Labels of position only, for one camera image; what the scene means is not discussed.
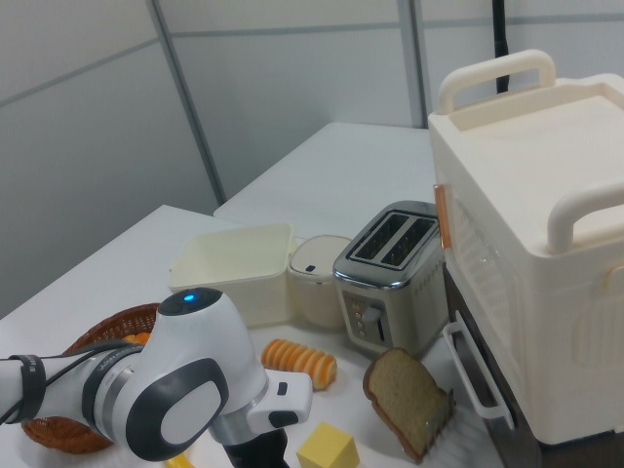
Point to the long orange striped bread roll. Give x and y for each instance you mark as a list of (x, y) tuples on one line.
[(297, 362)]

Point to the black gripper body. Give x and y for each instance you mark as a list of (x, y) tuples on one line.
[(256, 451)]

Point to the small white lidded bin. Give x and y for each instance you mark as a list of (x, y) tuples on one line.
[(314, 287)]

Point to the brown wicker basket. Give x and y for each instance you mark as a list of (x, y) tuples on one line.
[(117, 324)]

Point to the black vertical pole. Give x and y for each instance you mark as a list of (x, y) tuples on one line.
[(499, 44)]

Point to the short orange striped bread roll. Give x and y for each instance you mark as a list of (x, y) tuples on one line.
[(136, 338)]

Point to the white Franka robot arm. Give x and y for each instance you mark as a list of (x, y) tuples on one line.
[(195, 341)]

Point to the cream open plastic box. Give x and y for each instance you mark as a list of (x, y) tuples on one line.
[(229, 273)]

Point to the large cream plastic cabinet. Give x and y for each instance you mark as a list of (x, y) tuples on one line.
[(536, 244)]

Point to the chrome two-slot toaster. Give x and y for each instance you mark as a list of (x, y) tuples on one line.
[(390, 292)]

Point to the brown bread slice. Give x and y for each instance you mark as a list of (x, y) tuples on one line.
[(404, 395)]

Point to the yellow foam cube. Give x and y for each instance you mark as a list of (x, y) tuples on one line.
[(324, 446)]

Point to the yellow toy banana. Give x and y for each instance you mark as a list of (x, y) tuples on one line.
[(179, 462)]

